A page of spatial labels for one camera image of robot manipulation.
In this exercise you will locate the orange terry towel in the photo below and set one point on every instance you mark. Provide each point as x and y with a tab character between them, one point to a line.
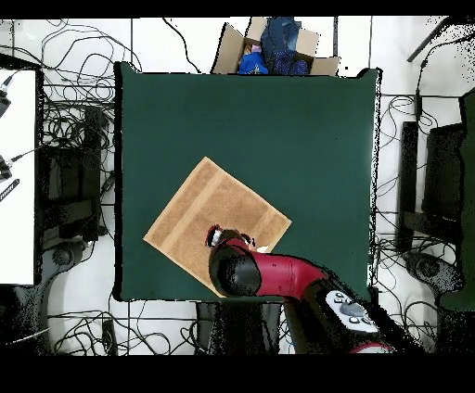
207	207

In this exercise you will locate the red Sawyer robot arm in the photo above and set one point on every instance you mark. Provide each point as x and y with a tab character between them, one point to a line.
289	274

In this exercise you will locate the dark green table cloth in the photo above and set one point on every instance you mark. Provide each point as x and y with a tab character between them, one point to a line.
259	129

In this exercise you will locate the black power strip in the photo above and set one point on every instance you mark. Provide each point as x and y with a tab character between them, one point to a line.
109	337

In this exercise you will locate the grey round base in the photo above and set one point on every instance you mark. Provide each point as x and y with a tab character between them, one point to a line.
61	256

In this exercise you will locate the black equipment stand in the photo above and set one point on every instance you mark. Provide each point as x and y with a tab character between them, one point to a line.
70	178

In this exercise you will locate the bright blue garment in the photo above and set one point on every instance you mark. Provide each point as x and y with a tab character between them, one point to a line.
252	63

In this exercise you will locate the brown cardboard box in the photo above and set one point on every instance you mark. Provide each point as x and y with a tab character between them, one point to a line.
230	52

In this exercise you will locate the dark navy garment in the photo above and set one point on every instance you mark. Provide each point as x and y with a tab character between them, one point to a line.
291	66

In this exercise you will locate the pink garment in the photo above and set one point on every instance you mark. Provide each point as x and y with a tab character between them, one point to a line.
256	48

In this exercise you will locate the white side table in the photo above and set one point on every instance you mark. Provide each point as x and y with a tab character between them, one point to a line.
18	222

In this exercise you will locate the black slotted strip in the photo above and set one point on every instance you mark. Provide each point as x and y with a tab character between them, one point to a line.
9	190

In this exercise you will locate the blue denim garment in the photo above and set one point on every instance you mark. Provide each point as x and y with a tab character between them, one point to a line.
282	33

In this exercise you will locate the small black device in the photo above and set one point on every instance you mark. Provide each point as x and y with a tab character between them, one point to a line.
3	170

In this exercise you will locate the black wheeled base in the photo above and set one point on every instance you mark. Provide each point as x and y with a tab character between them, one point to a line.
430	270

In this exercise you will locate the black monitor stand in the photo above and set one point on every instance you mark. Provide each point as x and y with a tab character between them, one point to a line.
443	174

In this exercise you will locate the black slanted bar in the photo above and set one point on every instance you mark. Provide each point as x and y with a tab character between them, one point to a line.
426	40

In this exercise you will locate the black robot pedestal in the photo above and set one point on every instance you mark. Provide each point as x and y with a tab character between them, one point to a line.
237	330

